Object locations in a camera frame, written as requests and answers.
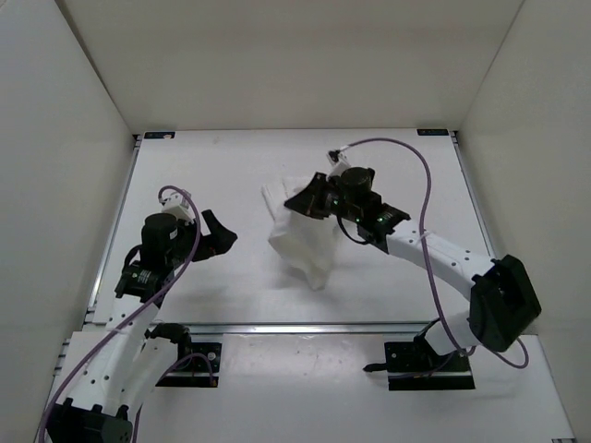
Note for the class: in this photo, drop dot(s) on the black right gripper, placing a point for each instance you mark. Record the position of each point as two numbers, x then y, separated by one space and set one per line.
309 201

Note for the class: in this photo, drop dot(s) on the right aluminium side rail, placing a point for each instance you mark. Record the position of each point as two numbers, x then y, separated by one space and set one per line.
480 207

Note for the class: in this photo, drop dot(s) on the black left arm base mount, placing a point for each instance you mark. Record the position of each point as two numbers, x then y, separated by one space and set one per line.
198 362

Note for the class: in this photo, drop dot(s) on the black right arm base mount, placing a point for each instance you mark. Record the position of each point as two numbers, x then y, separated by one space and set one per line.
410 366

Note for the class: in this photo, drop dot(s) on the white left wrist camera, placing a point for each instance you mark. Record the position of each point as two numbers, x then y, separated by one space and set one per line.
176 204

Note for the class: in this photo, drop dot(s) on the aluminium side rail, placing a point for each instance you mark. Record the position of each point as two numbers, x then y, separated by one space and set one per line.
120 203
480 207

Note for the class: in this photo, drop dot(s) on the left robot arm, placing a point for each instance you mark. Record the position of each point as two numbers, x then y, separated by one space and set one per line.
101 398

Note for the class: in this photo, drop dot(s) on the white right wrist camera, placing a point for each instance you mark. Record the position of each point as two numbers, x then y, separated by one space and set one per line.
338 160

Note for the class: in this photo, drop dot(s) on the blue right corner label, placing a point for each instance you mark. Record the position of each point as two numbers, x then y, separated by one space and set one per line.
432 132

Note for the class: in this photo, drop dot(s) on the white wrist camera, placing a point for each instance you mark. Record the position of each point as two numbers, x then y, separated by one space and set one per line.
176 204
338 160

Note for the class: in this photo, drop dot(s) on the left aluminium side rail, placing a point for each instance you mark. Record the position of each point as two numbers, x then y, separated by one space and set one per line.
120 203

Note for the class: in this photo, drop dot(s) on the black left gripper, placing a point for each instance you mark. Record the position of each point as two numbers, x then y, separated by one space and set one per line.
220 237

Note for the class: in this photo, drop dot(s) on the blue left corner label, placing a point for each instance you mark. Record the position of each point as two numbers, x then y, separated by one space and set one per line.
159 135

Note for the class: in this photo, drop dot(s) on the blue corner label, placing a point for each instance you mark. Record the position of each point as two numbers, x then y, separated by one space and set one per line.
432 132
159 135

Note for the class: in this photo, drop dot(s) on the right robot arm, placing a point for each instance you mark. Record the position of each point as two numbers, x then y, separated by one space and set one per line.
394 233

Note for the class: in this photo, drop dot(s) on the aluminium table edge rail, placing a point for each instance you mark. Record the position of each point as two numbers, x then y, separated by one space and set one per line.
388 328

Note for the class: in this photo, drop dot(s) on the white pleated skirt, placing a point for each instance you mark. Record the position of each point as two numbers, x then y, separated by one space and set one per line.
305 244

